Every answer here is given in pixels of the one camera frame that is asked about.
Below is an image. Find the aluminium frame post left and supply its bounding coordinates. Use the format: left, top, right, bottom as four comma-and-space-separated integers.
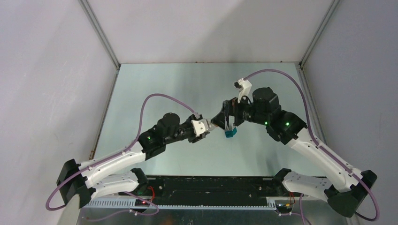
77, 0, 121, 69

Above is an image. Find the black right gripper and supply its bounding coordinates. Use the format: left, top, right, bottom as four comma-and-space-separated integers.
211, 91, 268, 130

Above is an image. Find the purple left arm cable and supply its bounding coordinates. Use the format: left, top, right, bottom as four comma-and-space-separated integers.
46, 93, 201, 212

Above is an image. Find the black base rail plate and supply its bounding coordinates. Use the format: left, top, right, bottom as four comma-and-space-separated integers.
132, 175, 291, 206

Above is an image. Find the aluminium right side rail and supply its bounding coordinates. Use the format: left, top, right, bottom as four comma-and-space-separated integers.
295, 62, 327, 144

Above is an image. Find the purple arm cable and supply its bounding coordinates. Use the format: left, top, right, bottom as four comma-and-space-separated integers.
244, 68, 381, 222
46, 93, 201, 212

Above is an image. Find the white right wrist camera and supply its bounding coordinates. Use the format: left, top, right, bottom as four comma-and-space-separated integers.
234, 78, 252, 103

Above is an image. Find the aluminium frame post right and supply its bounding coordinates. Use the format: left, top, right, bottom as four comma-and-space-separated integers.
299, 0, 341, 68

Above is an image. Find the teal and clear pill box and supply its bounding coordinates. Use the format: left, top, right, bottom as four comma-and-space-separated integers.
224, 126, 237, 138

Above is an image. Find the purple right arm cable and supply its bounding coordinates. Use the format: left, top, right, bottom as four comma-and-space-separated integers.
244, 68, 381, 222

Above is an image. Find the white slotted cable duct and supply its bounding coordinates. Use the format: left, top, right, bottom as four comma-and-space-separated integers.
84, 198, 276, 210

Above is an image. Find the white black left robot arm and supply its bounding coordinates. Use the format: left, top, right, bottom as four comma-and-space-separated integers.
56, 113, 214, 208

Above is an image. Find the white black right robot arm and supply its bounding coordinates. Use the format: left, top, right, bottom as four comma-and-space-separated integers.
211, 87, 377, 218

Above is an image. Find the aluminium frame post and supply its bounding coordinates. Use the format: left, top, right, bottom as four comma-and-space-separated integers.
77, 0, 121, 69
299, 0, 341, 68

